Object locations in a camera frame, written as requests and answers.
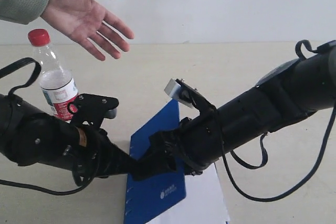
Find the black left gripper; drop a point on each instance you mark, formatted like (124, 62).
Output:
(88, 150)

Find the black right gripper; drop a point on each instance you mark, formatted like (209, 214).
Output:
(196, 142)

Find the blue ring binder notebook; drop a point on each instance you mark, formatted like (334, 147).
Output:
(147, 199)

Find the clear water bottle red label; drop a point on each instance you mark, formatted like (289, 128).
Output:
(56, 80)

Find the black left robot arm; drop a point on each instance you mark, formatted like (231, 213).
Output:
(29, 135)

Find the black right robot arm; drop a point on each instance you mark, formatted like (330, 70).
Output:
(287, 95)

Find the person's open bare hand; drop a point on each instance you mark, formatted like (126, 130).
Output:
(91, 25)

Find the white paper sheet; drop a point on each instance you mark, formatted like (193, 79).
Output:
(204, 202)

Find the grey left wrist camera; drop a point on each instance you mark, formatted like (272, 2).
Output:
(110, 113)

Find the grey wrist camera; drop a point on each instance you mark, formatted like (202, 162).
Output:
(110, 113)
(174, 90)

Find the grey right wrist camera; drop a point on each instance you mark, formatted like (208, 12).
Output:
(174, 90)

